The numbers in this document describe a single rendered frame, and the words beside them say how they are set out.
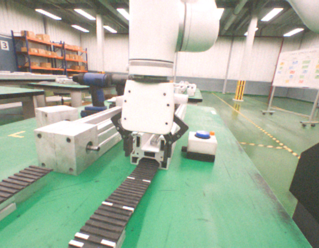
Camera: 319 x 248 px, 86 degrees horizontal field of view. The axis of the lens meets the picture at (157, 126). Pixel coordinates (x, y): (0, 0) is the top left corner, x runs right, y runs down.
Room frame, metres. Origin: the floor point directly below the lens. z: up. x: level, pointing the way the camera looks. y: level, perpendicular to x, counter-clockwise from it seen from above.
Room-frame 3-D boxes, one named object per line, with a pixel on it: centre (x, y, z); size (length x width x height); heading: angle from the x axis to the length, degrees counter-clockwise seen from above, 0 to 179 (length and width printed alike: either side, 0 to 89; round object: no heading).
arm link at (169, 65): (0.34, 0.02, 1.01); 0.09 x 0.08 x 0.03; 79
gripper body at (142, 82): (0.34, 0.02, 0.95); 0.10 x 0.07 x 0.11; 79
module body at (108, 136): (0.82, 0.12, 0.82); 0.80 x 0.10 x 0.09; 169
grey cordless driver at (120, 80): (1.03, 0.26, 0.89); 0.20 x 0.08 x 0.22; 88
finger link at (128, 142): (0.35, 0.07, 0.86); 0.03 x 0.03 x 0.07; 79
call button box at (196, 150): (0.48, -0.13, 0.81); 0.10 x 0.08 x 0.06; 79
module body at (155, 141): (0.78, -0.06, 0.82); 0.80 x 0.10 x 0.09; 169
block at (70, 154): (0.38, 0.20, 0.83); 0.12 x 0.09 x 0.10; 79
